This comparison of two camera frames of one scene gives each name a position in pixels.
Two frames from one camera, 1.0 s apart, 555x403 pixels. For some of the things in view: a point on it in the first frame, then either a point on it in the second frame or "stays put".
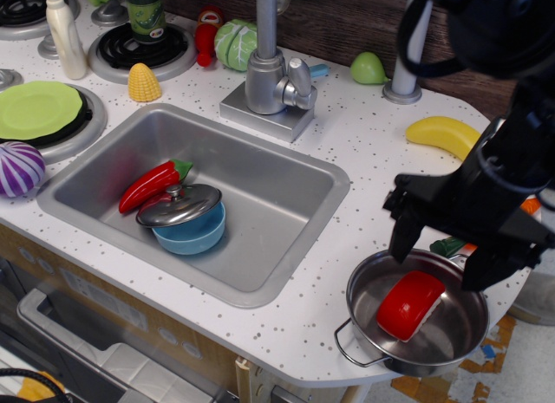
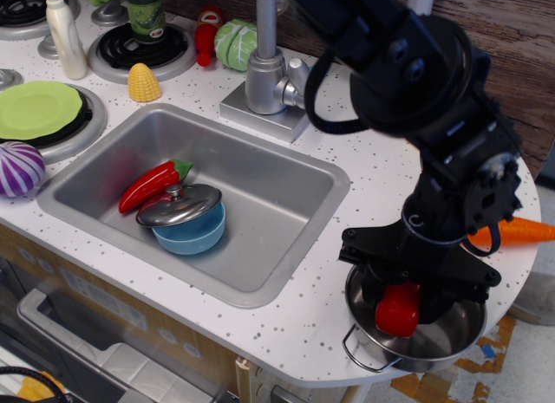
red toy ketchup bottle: [210, 20] stays put
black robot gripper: [510, 172] to [427, 245]
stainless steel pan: [454, 329] stays put
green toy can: [146, 14] stays put
